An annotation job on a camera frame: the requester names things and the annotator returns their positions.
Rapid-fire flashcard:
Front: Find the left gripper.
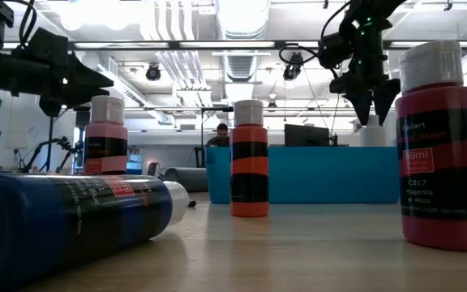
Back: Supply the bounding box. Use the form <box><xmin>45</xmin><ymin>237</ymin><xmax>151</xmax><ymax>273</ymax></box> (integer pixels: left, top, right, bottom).
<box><xmin>12</xmin><ymin>52</ymin><xmax>115</xmax><ymax>118</ymax></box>

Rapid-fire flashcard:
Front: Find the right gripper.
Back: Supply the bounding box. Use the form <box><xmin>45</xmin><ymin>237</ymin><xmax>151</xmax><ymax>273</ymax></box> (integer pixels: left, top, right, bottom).
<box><xmin>329</xmin><ymin>19</ymin><xmax>402</xmax><ymax>127</ymax></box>

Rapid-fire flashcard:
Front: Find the large white paint bottle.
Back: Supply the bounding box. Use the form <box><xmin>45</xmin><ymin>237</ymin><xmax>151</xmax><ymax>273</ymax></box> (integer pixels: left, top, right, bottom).
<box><xmin>358</xmin><ymin>114</ymin><xmax>389</xmax><ymax>148</ymax></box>

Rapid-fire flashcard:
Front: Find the small magenta paint bottle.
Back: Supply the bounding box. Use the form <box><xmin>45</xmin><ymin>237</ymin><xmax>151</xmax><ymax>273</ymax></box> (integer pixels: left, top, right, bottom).
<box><xmin>394</xmin><ymin>40</ymin><xmax>467</xmax><ymax>251</ymax></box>

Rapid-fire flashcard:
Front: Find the small pink paint bottle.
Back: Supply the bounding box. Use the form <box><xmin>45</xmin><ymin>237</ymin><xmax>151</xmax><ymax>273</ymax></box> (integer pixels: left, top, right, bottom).
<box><xmin>83</xmin><ymin>95</ymin><xmax>129</xmax><ymax>175</ymax></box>

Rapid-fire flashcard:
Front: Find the small orange paint bottle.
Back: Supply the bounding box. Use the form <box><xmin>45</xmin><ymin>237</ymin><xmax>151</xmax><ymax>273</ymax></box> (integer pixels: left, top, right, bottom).
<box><xmin>229</xmin><ymin>99</ymin><xmax>270</xmax><ymax>218</ymax></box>

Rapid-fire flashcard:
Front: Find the small blue paint bottle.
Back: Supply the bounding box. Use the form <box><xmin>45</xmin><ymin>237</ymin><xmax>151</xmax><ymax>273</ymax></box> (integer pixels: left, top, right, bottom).
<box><xmin>0</xmin><ymin>172</ymin><xmax>191</xmax><ymax>291</ymax></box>

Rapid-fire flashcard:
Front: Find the black light stand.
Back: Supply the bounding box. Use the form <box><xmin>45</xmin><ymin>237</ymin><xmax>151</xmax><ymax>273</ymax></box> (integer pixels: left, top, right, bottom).
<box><xmin>45</xmin><ymin>115</ymin><xmax>56</xmax><ymax>174</ymax></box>

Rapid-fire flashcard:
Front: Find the black ceiling spotlight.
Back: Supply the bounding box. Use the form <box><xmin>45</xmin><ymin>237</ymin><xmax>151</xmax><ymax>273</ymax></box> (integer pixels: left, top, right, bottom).
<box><xmin>282</xmin><ymin>51</ymin><xmax>304</xmax><ymax>81</ymax></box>
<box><xmin>145</xmin><ymin>62</ymin><xmax>162</xmax><ymax>82</ymax></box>

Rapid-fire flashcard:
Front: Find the black monitor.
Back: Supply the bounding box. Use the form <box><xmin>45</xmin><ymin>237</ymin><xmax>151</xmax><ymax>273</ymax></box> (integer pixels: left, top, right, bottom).
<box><xmin>284</xmin><ymin>123</ymin><xmax>331</xmax><ymax>148</ymax></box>

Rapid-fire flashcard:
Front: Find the white table lamp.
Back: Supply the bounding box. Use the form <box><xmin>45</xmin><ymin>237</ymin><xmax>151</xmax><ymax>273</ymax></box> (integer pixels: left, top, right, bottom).
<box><xmin>4</xmin><ymin>130</ymin><xmax>29</xmax><ymax>171</ymax></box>

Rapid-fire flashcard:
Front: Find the teal plastic bin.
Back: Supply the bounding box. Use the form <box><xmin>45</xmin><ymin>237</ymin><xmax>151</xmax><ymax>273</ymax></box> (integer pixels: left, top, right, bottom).
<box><xmin>205</xmin><ymin>145</ymin><xmax>401</xmax><ymax>204</ymax></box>

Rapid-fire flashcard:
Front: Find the black overhead beam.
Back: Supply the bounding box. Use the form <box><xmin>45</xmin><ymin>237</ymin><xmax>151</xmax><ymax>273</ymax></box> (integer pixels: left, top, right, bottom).
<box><xmin>0</xmin><ymin>39</ymin><xmax>467</xmax><ymax>52</ymax></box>

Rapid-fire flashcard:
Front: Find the person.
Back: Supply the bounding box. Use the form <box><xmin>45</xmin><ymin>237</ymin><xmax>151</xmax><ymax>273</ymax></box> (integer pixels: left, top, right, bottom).
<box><xmin>204</xmin><ymin>122</ymin><xmax>231</xmax><ymax>148</ymax></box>

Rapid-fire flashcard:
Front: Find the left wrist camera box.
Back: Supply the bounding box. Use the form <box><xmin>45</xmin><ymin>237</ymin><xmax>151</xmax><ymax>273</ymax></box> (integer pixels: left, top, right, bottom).
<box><xmin>25</xmin><ymin>27</ymin><xmax>71</xmax><ymax>62</ymax></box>

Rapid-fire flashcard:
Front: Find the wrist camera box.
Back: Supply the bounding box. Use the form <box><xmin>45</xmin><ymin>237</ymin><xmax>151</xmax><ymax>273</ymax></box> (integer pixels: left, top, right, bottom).
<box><xmin>317</xmin><ymin>32</ymin><xmax>350</xmax><ymax>70</ymax></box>
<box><xmin>25</xmin><ymin>27</ymin><xmax>71</xmax><ymax>62</ymax></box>

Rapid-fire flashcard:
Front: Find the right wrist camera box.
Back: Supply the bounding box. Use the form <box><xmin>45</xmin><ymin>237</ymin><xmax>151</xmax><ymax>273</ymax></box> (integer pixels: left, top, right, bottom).
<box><xmin>317</xmin><ymin>32</ymin><xmax>350</xmax><ymax>70</ymax></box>

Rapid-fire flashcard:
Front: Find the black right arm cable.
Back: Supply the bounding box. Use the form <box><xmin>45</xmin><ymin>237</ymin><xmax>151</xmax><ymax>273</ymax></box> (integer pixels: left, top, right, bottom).
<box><xmin>278</xmin><ymin>2</ymin><xmax>354</xmax><ymax>80</ymax></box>

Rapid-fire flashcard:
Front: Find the silver ventilation duct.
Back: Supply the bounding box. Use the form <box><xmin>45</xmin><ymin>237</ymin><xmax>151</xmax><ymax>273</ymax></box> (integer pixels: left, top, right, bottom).
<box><xmin>213</xmin><ymin>0</ymin><xmax>272</xmax><ymax>84</ymax></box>

